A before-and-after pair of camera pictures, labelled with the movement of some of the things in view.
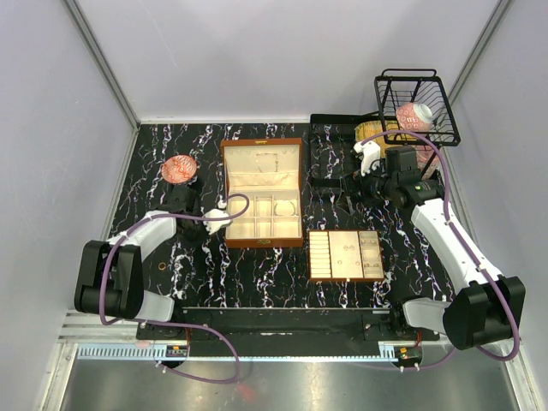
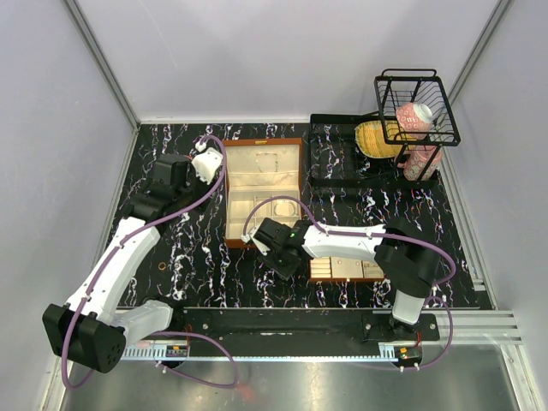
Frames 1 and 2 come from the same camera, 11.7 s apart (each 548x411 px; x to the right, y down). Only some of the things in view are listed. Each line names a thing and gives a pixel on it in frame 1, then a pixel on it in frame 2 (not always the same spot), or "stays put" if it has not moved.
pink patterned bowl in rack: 414,116 stays put
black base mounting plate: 230,326 stays put
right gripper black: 354,182 to 283,271
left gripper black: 182,240 to 204,187
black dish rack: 331,137 stays put
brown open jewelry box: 269,171 stays put
